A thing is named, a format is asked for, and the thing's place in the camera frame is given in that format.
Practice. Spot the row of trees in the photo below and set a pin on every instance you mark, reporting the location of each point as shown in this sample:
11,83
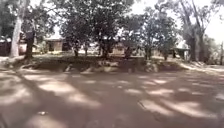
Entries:
100,23

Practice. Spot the raised earth bank with grass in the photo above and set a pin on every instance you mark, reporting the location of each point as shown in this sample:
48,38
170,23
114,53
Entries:
100,62

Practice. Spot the brown building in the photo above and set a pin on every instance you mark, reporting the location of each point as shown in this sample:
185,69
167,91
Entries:
55,44

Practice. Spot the pale tree trunk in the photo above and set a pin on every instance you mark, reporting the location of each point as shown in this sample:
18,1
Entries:
15,36

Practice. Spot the low building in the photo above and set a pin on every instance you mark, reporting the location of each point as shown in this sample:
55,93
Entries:
117,48

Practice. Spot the small shelter with pale roof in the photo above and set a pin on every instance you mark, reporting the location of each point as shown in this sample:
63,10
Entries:
181,48

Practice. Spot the brown dirt road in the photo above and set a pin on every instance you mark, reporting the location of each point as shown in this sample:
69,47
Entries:
110,100

